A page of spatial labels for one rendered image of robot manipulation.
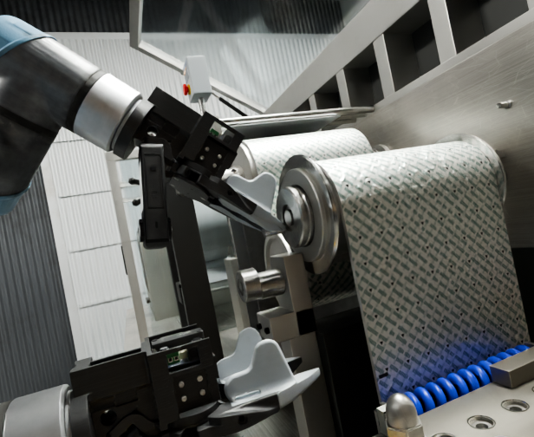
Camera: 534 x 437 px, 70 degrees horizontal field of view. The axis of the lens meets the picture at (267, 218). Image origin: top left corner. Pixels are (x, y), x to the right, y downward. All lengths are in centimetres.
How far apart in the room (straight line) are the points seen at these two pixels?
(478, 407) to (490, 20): 59
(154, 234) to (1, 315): 322
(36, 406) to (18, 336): 324
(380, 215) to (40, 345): 332
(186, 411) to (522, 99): 57
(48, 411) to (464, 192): 49
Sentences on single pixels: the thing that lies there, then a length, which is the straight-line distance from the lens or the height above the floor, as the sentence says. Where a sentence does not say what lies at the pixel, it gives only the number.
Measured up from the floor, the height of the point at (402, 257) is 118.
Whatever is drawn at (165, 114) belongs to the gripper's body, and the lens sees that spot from 45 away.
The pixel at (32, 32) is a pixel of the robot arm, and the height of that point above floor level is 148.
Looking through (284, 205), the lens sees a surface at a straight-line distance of 46.
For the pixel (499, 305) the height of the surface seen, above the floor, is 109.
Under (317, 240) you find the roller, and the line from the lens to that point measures 44.
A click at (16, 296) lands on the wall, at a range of 357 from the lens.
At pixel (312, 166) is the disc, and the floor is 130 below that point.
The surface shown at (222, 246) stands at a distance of 143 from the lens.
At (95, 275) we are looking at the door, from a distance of 344.
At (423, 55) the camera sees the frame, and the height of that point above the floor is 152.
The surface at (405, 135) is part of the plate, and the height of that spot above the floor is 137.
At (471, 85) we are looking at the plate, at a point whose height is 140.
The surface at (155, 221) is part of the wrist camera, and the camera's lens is 42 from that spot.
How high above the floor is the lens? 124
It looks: 1 degrees up
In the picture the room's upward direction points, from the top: 11 degrees counter-clockwise
